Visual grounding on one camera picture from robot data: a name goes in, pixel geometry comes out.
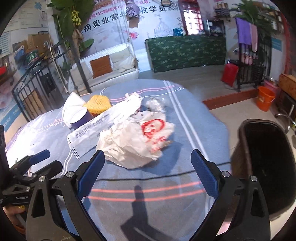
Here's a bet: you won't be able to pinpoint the white striped paper package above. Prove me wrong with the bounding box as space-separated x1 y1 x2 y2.
67 92 143 160

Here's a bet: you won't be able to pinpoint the white face mask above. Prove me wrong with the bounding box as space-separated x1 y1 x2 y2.
62 92 86 128

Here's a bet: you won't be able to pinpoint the white red plastic bag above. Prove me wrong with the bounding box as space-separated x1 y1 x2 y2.
96 110 175 169

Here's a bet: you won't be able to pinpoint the yellow foam fruit net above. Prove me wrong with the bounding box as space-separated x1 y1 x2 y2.
83 95 112 116

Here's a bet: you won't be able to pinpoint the clear plastic bag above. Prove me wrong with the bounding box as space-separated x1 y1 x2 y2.
145 97 167 113

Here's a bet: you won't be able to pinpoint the black trash bin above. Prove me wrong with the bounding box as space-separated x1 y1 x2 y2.
231 119 295 220

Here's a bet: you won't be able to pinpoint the left hand yellow nails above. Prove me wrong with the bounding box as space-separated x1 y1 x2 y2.
3 205 25 233

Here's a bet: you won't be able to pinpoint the orange plastic bucket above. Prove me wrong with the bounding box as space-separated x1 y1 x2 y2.
256 86 276 111

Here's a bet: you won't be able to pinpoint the orange patterned box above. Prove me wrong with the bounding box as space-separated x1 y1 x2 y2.
279 74 296 99

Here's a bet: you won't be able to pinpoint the red bag on floor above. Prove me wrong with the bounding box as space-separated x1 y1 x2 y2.
221 62 239 87

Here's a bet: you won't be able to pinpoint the black metal rack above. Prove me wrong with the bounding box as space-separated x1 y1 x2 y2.
236 34 272 92

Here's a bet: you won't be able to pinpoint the brown cushion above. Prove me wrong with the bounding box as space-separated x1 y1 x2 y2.
90 55 113 78

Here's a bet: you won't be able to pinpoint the white wicker swing sofa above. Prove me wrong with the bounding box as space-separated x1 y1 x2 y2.
80 43 139 92

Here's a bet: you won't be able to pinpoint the green patterned covered table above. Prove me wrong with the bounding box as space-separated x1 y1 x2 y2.
144 35 226 73

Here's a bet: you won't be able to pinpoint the purple towel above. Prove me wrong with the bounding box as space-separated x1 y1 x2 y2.
236 18 251 45

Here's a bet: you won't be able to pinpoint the pink towel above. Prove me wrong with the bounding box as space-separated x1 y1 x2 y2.
250 24 258 52

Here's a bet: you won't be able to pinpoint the small television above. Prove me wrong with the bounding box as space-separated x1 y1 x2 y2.
206 20 225 36

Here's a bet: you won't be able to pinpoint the large green banana plant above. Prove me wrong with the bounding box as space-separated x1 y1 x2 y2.
47 0 95 58

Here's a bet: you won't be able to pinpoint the potted green plant right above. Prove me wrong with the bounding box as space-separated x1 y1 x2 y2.
232 1 276 36

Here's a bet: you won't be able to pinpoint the red phone booth cabinet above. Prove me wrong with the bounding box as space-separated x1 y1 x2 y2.
178 0 204 35

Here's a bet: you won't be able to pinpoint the black cable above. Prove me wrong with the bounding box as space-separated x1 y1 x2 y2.
92 162 232 182

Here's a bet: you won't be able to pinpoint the black iron bed frame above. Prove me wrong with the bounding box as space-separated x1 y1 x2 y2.
11 37 92 122

